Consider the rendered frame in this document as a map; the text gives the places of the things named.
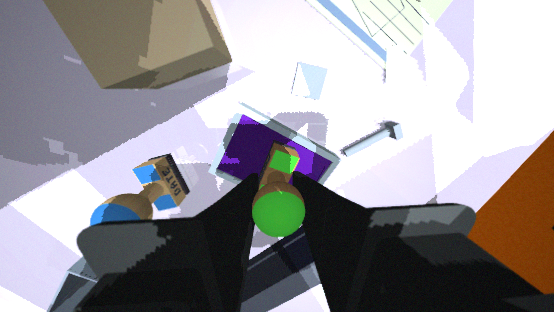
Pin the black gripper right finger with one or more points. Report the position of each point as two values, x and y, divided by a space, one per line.
342 235

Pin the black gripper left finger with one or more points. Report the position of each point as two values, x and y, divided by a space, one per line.
217 241

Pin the brown and blue rubber stamp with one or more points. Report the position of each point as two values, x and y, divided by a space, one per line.
163 186

